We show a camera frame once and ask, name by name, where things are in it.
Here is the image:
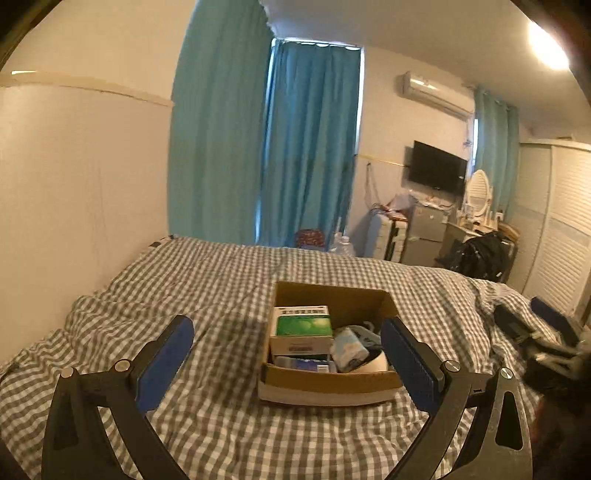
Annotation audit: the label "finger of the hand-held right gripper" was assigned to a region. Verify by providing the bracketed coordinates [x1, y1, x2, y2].
[494, 305, 539, 344]
[530, 296, 583, 346]

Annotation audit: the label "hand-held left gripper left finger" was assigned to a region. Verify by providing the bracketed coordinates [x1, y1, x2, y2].
[41, 315, 195, 480]

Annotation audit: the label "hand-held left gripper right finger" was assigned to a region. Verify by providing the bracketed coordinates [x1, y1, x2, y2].
[379, 316, 534, 480]

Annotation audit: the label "wide tape roll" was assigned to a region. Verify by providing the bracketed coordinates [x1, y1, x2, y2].
[360, 348, 389, 372]

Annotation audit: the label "white blue tissue packet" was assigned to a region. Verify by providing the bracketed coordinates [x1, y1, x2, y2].
[331, 325, 370, 372]

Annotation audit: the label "brown cardboard box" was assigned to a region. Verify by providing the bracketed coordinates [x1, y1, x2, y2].
[257, 281, 403, 407]

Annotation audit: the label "blue white small box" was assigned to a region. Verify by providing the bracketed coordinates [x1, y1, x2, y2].
[272, 355, 338, 374]

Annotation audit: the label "green white medicine box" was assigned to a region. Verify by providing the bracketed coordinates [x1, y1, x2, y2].
[269, 305, 334, 357]

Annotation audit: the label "black backpack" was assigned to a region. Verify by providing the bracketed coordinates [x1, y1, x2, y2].
[450, 233, 511, 282]

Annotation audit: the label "white louvered wardrobe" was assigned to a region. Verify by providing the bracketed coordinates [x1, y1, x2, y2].
[505, 141, 591, 324]

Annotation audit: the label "grey white checked blanket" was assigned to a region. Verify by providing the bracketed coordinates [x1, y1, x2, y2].
[0, 235, 578, 480]

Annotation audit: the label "silver small fridge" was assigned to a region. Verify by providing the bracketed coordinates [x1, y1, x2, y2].
[402, 203, 451, 267]

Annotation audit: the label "white suitcase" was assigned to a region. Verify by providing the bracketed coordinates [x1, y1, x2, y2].
[372, 215, 407, 264]

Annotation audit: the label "white oval mirror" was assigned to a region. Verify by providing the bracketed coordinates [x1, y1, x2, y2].
[464, 169, 492, 220]

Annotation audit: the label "clear water bottle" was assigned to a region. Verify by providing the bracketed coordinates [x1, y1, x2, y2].
[329, 233, 356, 257]

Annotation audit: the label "red patterned bag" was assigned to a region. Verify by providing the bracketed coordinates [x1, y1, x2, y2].
[295, 229, 326, 250]

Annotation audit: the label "narrow teal curtain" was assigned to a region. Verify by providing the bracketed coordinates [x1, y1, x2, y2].
[473, 85, 520, 222]

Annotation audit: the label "cream bed headboard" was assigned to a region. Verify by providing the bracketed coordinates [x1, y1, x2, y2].
[0, 71, 174, 365]

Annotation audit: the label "white air conditioner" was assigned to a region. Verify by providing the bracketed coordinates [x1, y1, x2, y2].
[399, 71, 476, 121]

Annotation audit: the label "wide teal curtain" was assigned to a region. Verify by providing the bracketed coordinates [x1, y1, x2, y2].
[168, 0, 273, 245]

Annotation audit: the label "teal window curtain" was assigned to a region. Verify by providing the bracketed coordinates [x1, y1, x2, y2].
[256, 39, 363, 250]

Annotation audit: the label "ceiling lamp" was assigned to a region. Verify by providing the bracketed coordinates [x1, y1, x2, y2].
[526, 18, 571, 70]

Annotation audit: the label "black wall television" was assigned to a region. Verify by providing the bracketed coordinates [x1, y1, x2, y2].
[406, 141, 468, 195]

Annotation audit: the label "hanging cables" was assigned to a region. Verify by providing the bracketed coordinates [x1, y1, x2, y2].
[365, 161, 377, 213]

